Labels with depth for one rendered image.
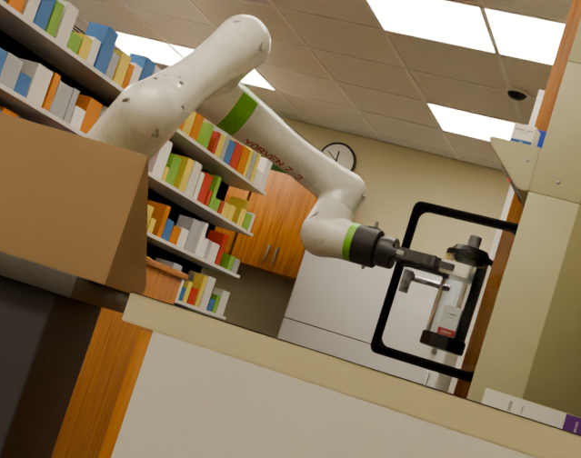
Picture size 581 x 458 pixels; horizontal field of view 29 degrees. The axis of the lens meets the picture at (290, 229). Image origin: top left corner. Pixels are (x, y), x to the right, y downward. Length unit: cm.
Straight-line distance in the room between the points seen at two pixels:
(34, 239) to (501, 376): 100
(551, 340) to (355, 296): 519
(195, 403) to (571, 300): 118
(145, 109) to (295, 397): 91
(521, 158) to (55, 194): 100
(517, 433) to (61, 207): 103
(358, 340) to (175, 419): 608
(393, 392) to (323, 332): 621
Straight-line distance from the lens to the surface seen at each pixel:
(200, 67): 231
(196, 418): 143
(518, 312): 240
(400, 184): 833
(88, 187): 205
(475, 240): 256
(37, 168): 209
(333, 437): 137
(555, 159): 246
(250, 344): 141
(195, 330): 144
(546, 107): 288
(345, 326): 753
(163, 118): 216
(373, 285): 752
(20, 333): 208
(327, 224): 261
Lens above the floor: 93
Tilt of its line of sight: 6 degrees up
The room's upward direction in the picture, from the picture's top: 18 degrees clockwise
